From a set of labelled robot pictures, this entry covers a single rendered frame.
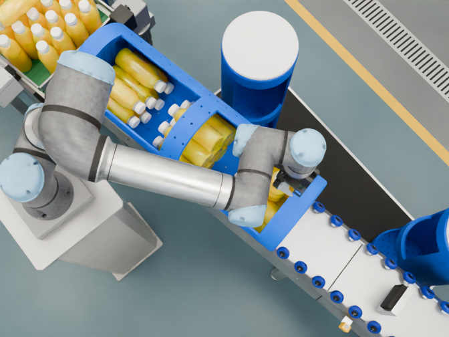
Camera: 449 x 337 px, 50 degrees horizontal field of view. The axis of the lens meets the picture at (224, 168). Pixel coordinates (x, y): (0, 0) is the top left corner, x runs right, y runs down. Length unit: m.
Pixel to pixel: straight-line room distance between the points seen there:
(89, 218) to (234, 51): 0.78
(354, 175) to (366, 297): 1.02
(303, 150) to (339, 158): 1.63
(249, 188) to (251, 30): 0.95
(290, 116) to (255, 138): 1.65
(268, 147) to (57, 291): 1.92
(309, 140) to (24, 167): 0.73
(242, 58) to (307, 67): 1.22
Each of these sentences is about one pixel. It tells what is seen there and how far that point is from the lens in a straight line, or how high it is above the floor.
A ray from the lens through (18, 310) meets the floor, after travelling 2.82.
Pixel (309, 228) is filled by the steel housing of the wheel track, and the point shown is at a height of 0.93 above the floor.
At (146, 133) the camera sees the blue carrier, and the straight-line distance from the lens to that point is 1.75.
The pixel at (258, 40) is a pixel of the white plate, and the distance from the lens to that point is 1.83.
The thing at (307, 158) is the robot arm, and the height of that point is 1.66.
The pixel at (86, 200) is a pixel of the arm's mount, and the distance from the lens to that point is 1.52.
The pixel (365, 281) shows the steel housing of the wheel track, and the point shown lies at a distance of 1.76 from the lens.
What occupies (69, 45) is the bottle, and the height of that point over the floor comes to 1.03.
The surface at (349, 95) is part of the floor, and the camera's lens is 2.95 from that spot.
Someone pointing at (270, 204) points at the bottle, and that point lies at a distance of 1.51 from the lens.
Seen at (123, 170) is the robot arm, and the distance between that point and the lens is 0.96.
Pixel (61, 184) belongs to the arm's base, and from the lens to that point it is 1.48.
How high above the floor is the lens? 2.62
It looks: 75 degrees down
